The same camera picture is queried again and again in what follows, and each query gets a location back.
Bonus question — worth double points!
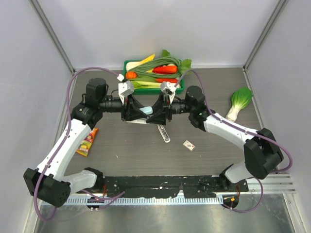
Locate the fake orange carrot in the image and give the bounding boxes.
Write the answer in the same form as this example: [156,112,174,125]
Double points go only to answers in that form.
[125,71,138,79]

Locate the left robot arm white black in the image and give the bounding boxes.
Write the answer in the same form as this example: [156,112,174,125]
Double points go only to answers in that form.
[23,78,134,208]

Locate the green plastic tray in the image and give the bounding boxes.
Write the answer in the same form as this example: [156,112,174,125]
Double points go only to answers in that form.
[123,60,185,95]

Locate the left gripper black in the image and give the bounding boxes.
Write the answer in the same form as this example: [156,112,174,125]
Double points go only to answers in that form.
[99,94,147,122]

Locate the slotted cable duct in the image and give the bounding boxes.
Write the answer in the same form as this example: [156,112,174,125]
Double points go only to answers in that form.
[65,195,223,206]

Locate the fake red pepper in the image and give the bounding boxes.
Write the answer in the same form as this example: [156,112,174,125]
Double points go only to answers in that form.
[153,66,178,74]

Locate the small staple box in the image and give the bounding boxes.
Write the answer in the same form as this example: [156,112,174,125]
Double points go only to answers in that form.
[183,140,195,151]

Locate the fake green long beans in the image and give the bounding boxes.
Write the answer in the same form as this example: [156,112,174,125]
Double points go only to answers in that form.
[128,56,182,79]

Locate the colourful candy bag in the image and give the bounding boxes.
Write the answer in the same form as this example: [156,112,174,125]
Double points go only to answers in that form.
[76,128,99,157]

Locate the fake small red chili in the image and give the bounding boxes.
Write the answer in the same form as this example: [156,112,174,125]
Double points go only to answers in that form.
[156,78,178,83]

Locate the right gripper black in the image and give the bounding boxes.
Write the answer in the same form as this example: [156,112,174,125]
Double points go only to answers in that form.
[146,92,194,126]

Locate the fake bok choy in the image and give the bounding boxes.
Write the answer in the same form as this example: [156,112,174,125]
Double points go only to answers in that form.
[226,87,253,122]

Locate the fake leek white green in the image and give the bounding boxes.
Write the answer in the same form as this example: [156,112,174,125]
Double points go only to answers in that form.
[131,81,182,89]

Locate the white stapler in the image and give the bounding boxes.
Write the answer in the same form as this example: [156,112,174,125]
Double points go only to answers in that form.
[157,125,171,143]

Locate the fake yellow corn leaf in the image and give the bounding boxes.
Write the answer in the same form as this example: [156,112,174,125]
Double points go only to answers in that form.
[139,54,155,65]

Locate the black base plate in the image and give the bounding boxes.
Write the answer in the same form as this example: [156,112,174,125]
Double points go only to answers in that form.
[100,175,249,199]

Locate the fake green lettuce leaf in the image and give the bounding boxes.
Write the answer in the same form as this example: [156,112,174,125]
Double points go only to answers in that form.
[162,50,192,75]

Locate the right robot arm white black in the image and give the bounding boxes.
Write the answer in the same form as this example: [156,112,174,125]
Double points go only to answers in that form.
[142,85,284,192]

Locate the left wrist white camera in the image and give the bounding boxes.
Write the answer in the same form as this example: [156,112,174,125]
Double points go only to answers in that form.
[118,81,134,105]

